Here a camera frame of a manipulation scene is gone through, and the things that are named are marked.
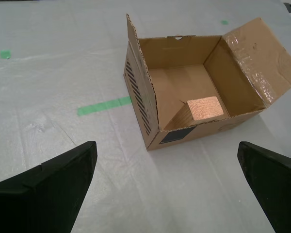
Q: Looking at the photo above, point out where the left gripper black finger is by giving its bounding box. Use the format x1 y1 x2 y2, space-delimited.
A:
237 142 291 233
0 141 97 233

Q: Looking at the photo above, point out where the light wooden block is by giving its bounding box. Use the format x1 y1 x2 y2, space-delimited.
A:
164 96 226 131

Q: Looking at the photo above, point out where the brown cardboard box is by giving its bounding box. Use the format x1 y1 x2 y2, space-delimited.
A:
123 13 291 151

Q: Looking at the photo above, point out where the green tape strip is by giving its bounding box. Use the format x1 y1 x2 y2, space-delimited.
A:
77 96 132 117

